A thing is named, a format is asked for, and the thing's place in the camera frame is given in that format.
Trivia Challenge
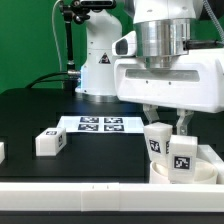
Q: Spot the white L-shaped obstacle wall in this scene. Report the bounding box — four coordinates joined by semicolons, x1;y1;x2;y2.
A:
0;145;224;212

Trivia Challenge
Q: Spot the grey cable on stand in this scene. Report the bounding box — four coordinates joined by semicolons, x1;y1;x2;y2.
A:
51;0;66;73

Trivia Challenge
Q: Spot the white block at left edge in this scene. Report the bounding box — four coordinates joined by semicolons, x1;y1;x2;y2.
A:
0;142;5;164

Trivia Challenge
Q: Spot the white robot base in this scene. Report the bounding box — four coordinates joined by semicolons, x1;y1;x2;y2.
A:
75;10;122;102

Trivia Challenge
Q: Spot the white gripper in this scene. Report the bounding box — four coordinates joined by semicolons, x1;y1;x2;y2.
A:
112;31;224;136

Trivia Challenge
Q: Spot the white round stool seat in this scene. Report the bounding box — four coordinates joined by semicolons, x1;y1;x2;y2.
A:
149;158;218;184

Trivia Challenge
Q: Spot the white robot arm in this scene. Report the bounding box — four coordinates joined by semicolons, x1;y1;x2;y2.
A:
112;0;224;135

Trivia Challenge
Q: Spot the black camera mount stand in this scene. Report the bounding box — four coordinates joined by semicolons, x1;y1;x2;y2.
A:
59;0;115;94

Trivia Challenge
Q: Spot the black cable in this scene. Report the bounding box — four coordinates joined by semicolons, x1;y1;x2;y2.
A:
25;71;71;90

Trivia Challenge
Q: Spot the white marker sheet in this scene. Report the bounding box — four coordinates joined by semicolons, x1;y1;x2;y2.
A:
57;116;143;134

